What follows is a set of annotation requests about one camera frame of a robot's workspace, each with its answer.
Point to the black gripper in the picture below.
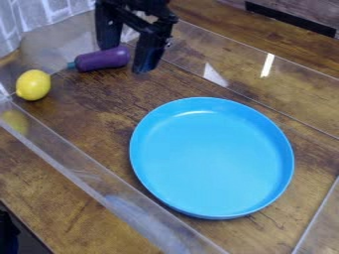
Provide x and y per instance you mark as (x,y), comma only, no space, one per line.
(147,16)

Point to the yellow lemon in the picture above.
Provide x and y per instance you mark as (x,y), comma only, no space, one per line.
(33,85)

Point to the blue round tray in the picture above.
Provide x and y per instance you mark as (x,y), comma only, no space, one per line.
(211,157)

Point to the purple toy eggplant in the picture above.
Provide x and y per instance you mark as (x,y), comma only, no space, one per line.
(112,58)

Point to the clear acrylic barrier wall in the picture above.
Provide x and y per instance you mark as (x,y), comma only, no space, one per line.
(65,180)

